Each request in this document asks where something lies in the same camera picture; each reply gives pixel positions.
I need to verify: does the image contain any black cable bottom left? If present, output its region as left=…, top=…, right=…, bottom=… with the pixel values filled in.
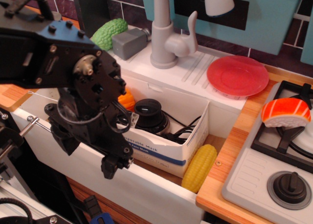
left=0, top=197, right=34, bottom=224

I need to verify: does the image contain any white disposable mask box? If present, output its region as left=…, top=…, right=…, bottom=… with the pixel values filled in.
left=123, top=76, right=209, bottom=178

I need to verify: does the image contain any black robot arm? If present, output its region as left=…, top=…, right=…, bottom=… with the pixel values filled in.
left=0, top=0, right=133, bottom=179

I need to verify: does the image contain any black stove grate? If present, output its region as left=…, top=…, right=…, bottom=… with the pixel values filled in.
left=251, top=81, right=313, bottom=173

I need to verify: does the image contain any grey toy stove top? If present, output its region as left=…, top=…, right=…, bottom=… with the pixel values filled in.
left=221, top=80, right=313, bottom=224

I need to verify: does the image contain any green toy bitter gourd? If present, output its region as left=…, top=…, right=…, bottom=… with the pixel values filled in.
left=91, top=18, right=128, bottom=51

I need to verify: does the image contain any yellow toy corn right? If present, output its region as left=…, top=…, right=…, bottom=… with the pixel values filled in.
left=181, top=144, right=217, bottom=193

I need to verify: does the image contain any metal clamp screw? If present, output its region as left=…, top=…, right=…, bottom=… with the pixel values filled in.
left=19, top=116, right=51, bottom=137

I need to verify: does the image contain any blue black clamp handle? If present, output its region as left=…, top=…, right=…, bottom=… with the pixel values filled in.
left=83, top=195, right=114, bottom=224

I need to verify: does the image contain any grey soap dispenser block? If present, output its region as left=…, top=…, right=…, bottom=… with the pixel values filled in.
left=112, top=28, right=151, bottom=60

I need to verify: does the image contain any black lens device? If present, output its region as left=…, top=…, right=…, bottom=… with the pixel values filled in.
left=134, top=99, right=170, bottom=135

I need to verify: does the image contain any grey toy faucet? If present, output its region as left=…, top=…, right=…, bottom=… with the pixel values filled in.
left=150, top=0, right=198, bottom=69

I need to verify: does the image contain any teal cabinet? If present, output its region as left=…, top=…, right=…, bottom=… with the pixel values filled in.
left=140, top=0, right=313, bottom=66

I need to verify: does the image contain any orange toy pumpkin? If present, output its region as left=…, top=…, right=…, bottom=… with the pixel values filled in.
left=118, top=88, right=135, bottom=112

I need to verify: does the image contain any red plastic plate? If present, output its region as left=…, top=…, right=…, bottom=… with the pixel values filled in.
left=206, top=55, right=269, bottom=97

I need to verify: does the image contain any black stove knob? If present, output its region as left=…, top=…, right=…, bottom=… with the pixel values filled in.
left=267, top=171, right=313, bottom=210

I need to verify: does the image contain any white toy sink unit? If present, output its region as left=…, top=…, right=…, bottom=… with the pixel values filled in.
left=12, top=46, right=246, bottom=224

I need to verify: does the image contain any salmon sushi toy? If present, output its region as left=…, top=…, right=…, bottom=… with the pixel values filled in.
left=261, top=98, right=311, bottom=128

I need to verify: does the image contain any white lamp shade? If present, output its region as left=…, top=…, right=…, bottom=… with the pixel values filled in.
left=204, top=0, right=235, bottom=17

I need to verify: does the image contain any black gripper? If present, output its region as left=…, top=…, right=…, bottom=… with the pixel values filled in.
left=45, top=88, right=134, bottom=179

